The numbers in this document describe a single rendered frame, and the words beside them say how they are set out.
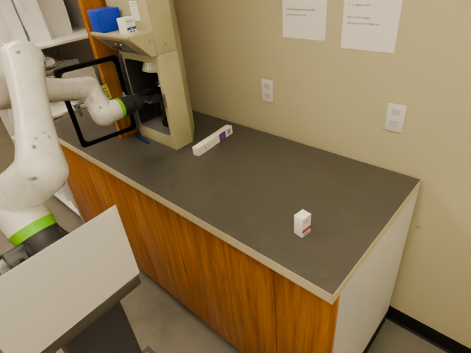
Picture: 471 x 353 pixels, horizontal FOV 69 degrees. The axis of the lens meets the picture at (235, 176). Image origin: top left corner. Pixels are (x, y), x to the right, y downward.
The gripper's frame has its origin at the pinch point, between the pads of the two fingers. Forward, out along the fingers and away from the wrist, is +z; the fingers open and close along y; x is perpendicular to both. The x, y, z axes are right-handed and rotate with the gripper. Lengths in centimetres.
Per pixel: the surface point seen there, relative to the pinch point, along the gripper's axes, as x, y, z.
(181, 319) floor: 120, -30, -39
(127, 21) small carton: -36.0, -7.6, -17.0
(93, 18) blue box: -36.7, 12.4, -21.2
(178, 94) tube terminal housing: -1.7, -13.9, -2.5
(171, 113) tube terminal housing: 6.1, -14.0, -8.6
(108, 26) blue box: -33.4, 6.7, -17.9
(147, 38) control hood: -29.0, -13.8, -13.2
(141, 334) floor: 120, -19, -60
